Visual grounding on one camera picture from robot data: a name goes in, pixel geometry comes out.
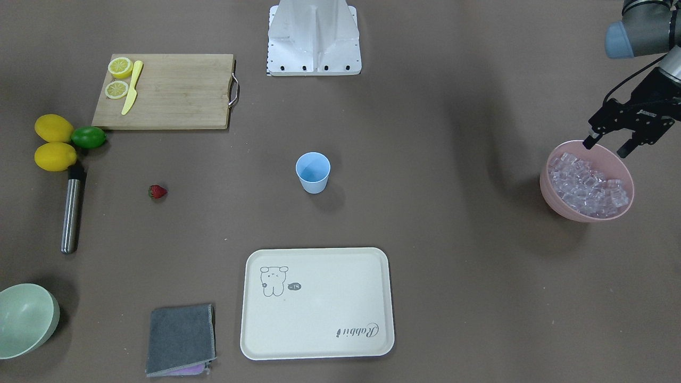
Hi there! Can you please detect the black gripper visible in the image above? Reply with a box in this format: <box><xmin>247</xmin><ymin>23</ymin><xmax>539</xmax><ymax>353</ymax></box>
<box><xmin>582</xmin><ymin>69</ymin><xmax>679</xmax><ymax>159</ymax></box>

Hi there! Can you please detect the red strawberry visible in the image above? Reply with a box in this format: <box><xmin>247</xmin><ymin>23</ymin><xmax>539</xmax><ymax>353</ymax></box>
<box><xmin>148</xmin><ymin>185</ymin><xmax>168</xmax><ymax>199</ymax></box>

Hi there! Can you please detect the steel muddler black tip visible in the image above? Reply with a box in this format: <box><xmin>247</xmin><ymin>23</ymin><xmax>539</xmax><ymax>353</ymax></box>
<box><xmin>61</xmin><ymin>162</ymin><xmax>87</xmax><ymax>254</ymax></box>

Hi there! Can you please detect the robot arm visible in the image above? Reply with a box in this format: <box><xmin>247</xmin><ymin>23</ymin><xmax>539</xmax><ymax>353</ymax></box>
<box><xmin>582</xmin><ymin>1</ymin><xmax>680</xmax><ymax>158</ymax></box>

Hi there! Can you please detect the pile of ice cubes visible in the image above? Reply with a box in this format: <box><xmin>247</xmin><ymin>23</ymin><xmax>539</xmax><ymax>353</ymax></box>
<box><xmin>547</xmin><ymin>152</ymin><xmax>632</xmax><ymax>219</ymax></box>

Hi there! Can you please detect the light blue cup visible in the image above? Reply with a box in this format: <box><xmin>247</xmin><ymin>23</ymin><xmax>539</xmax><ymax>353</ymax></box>
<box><xmin>296</xmin><ymin>152</ymin><xmax>331</xmax><ymax>194</ymax></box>

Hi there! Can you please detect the pink bowl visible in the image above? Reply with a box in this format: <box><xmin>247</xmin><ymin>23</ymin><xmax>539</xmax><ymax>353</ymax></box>
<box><xmin>539</xmin><ymin>140</ymin><xmax>635</xmax><ymax>223</ymax></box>

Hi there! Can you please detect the cream rabbit tray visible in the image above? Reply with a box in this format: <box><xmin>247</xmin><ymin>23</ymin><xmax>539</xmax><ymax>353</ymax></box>
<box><xmin>240</xmin><ymin>247</ymin><xmax>395</xmax><ymax>361</ymax></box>

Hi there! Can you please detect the wooden cutting board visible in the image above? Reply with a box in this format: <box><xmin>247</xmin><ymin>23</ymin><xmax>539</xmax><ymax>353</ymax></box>
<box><xmin>92</xmin><ymin>53</ymin><xmax>239</xmax><ymax>130</ymax></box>

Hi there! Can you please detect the grey folded cloth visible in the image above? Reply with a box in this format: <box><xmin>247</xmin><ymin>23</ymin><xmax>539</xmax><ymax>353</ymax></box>
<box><xmin>145</xmin><ymin>303</ymin><xmax>216</xmax><ymax>378</ymax></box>

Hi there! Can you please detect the yellow plastic knife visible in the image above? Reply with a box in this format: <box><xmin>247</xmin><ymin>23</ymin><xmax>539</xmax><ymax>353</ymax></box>
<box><xmin>121</xmin><ymin>60</ymin><xmax>144</xmax><ymax>115</ymax></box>

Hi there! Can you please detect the lemon half upper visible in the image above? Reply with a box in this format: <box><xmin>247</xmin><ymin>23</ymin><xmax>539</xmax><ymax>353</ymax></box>
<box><xmin>107</xmin><ymin>56</ymin><xmax>134</xmax><ymax>79</ymax></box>

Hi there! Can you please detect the lemon half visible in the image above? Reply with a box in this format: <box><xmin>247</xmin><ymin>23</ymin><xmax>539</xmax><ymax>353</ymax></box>
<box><xmin>107</xmin><ymin>56</ymin><xmax>134</xmax><ymax>79</ymax></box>
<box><xmin>104</xmin><ymin>80</ymin><xmax>129</xmax><ymax>99</ymax></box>

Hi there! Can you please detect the lemon half lower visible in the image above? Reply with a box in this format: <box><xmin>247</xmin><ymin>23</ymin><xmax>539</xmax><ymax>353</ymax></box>
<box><xmin>104</xmin><ymin>80</ymin><xmax>129</xmax><ymax>99</ymax></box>

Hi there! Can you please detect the green lime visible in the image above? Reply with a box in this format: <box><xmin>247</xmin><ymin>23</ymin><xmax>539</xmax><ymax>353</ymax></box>
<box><xmin>71</xmin><ymin>126</ymin><xmax>107</xmax><ymax>149</ymax></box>

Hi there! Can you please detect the yellow lemon near muddler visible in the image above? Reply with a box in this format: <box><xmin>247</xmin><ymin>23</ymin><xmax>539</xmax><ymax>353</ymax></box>
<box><xmin>34</xmin><ymin>141</ymin><xmax>78</xmax><ymax>172</ymax></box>

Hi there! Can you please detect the yellow lemon far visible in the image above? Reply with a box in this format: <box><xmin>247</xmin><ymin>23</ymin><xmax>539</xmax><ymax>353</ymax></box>
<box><xmin>34</xmin><ymin>114</ymin><xmax>74</xmax><ymax>143</ymax></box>

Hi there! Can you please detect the green bowl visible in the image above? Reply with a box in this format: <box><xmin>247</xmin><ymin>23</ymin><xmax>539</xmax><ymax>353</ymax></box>
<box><xmin>1</xmin><ymin>284</ymin><xmax>60</xmax><ymax>360</ymax></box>

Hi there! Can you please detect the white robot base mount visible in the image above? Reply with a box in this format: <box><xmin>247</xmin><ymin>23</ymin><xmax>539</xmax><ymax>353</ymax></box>
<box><xmin>266</xmin><ymin>1</ymin><xmax>362</xmax><ymax>76</ymax></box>

